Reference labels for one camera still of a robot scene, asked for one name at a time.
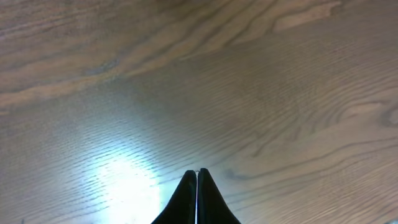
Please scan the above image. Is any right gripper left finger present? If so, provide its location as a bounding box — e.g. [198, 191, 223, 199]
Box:
[152, 170, 197, 224]

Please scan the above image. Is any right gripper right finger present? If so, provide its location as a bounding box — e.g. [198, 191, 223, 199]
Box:
[197, 168, 241, 224]

